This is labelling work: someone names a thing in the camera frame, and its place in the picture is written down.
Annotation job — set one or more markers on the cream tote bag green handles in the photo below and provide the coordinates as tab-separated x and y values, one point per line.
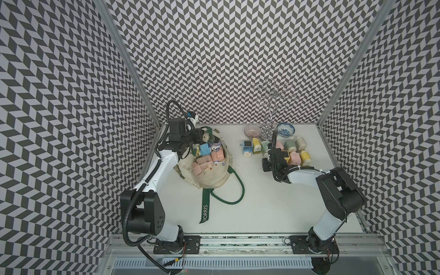
210	179

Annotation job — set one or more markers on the cream pencil sharpener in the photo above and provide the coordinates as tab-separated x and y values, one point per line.
300	144

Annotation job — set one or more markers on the blue pencil sharpener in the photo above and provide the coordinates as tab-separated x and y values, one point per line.
204	149
247	148

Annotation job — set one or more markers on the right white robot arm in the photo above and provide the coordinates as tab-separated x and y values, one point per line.
340	195

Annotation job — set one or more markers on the pink pencil sharpener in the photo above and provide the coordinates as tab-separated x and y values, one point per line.
200	165
218	155
279	145
295	159

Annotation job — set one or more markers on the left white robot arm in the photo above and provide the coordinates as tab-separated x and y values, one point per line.
142	213

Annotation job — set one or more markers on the blue white ceramic bowl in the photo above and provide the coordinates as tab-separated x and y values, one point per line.
285	130

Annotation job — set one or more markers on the clear glass mug tree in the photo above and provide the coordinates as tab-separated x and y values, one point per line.
271	97

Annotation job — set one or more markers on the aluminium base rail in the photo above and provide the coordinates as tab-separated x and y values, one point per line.
253	254

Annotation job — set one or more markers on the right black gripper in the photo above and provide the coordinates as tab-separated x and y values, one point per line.
264	164

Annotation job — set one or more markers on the pink ceramic bowl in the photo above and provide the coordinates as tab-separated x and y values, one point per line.
252	131

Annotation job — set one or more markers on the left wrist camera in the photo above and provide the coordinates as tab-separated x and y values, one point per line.
180	125

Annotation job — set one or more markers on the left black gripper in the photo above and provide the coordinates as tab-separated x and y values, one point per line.
198	132

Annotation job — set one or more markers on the purple grey pencil sharpener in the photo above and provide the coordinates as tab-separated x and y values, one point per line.
216	146

